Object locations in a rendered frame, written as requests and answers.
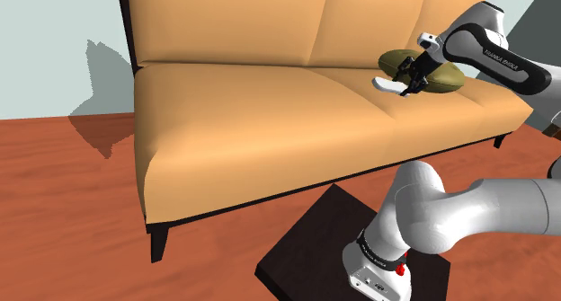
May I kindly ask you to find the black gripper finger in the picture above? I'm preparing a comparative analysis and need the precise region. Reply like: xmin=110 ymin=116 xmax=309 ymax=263
xmin=392 ymin=57 xmax=415 ymax=83
xmin=400 ymin=71 xmax=430 ymax=98

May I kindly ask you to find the olive green cushion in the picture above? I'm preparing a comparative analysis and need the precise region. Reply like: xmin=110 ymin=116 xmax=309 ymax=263
xmin=378 ymin=49 xmax=467 ymax=94

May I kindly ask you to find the white remote control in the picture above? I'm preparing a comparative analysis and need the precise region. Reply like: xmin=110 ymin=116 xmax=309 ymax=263
xmin=371 ymin=75 xmax=412 ymax=98

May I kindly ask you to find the tan orange sofa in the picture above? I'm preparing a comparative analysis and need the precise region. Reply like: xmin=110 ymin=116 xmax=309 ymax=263
xmin=115 ymin=0 xmax=535 ymax=264

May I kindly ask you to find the dark robot stand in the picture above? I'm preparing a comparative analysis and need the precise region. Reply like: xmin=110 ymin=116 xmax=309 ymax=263
xmin=254 ymin=182 xmax=452 ymax=301

